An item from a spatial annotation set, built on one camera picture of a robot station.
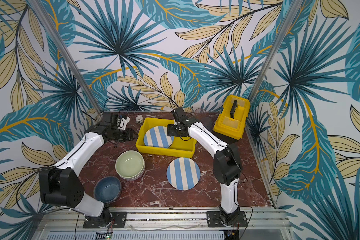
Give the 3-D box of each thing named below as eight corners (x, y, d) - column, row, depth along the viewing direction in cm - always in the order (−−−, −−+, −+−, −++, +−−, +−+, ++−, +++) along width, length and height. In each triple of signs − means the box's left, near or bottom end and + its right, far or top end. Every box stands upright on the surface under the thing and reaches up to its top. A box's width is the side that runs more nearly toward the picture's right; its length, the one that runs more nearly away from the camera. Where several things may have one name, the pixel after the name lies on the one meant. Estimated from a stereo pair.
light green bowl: (118, 183, 87) (111, 176, 78) (124, 158, 96) (118, 150, 87) (143, 183, 87) (139, 176, 78) (147, 159, 96) (144, 150, 88)
